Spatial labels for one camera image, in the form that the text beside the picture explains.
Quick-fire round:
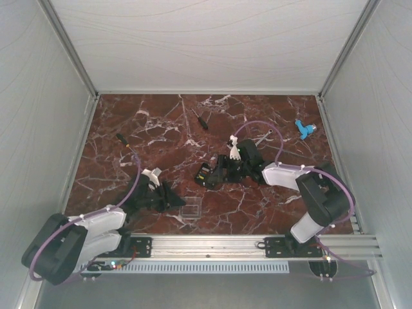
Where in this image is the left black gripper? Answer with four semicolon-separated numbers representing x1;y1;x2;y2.
138;181;187;214

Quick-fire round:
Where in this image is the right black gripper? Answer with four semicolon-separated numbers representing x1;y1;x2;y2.
208;154;250;183

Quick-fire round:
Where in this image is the black fuse box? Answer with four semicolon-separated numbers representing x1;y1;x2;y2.
194;163;215;189

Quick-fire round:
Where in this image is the clear plastic fuse box cover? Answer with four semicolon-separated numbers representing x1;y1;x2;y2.
180;196;202;220

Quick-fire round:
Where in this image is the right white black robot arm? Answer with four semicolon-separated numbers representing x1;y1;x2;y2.
194;136;355;257

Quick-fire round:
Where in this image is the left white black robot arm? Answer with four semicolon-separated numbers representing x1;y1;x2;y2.
21;174;173;285

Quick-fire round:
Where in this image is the small black screwdriver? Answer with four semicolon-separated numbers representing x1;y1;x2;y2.
191;108;209;130

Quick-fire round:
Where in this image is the silver wrench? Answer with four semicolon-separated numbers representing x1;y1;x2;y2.
255;129;273;146

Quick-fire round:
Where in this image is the yellow black screwdriver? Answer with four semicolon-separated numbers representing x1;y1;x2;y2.
116;133;138;159

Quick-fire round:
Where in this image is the blue plastic fitting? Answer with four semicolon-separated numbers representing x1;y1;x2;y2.
295;120;317;140

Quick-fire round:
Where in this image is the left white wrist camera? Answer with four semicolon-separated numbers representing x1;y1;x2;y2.
142;167;162;189

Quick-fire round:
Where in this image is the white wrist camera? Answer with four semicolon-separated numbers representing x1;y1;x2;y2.
227;135;241;161
142;167;162;189

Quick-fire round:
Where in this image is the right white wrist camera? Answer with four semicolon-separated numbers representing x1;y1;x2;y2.
227;135;241;161

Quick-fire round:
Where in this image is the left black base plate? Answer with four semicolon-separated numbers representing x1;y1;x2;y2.
98;236;153;258

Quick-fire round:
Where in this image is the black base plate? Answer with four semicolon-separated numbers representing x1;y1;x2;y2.
256;236;323;258
98;236;153;258

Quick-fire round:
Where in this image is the grey slotted cable duct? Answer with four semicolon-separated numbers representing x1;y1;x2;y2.
83;259;290;276

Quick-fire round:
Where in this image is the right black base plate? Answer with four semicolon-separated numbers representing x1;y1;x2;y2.
256;236;323;258

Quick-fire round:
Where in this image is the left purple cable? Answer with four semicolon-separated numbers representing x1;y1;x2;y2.
28;153;142;286

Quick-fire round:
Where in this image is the purple cable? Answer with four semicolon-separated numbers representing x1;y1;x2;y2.
233;120;377;279
28;153;142;286

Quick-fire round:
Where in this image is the aluminium mounting rail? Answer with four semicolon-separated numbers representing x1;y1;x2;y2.
148;234;382;261

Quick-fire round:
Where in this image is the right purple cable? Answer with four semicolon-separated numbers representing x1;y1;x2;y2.
233;120;377;279

